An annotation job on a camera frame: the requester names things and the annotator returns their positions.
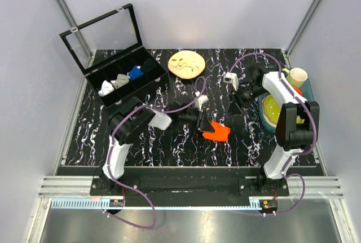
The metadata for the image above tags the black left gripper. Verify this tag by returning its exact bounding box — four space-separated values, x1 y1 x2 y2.
178 107 214 133

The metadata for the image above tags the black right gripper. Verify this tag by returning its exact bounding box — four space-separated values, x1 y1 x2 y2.
226 83 268 119

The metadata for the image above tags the orange underwear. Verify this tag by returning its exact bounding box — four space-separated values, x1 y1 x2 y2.
202 121 231 142

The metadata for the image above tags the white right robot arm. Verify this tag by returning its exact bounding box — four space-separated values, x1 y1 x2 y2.
223 67 320 196

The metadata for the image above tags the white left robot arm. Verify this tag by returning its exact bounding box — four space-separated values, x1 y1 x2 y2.
102 95 215 196

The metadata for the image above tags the black rolled underwear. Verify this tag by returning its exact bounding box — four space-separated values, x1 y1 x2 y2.
140 58 158 73

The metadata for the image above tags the blue rolled underwear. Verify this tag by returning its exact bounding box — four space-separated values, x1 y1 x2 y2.
127 66 144 81

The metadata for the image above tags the grey rolled underwear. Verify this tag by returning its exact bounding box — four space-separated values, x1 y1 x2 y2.
111 74 130 89

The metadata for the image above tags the white rolled underwear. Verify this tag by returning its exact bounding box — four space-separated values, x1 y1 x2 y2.
98 80 115 97

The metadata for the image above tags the yellow-green dotted plate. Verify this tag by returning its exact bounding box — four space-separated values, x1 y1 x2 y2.
261 94 305 130

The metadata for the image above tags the round wooden patterned plate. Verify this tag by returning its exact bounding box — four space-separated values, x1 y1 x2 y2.
168 50 206 79

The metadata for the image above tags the orange mug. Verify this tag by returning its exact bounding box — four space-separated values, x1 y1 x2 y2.
293 86 303 96

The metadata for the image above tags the blue transparent plastic bin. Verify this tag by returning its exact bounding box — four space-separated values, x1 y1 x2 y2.
258 79 314 133

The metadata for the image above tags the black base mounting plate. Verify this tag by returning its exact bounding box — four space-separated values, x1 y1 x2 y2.
90 166 291 198

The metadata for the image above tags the black compartment box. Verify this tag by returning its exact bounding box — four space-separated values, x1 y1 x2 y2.
59 3 169 112

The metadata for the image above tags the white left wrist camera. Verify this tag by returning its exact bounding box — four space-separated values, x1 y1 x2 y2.
194 92 208 111

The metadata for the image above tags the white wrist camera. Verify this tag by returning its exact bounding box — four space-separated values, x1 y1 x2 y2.
223 72 239 91
194 92 208 111

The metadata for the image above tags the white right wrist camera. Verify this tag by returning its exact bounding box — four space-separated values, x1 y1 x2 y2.
223 72 239 91

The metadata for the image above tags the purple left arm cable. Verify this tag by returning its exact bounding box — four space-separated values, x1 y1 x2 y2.
108 76 208 229

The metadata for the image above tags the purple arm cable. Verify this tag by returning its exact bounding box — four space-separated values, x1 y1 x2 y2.
227 52 318 217
108 76 208 229

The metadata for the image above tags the cream yellow-handled mug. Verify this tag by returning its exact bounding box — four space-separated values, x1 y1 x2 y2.
282 68 308 88

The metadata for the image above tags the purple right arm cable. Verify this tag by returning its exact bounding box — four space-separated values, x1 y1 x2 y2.
227 52 318 217

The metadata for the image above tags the right aluminium frame post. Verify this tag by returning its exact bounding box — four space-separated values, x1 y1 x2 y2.
285 0 323 56

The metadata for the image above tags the aluminium frame post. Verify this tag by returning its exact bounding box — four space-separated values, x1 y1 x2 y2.
55 0 91 58
285 0 323 56

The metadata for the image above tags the left aluminium frame post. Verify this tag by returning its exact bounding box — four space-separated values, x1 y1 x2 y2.
55 0 91 58

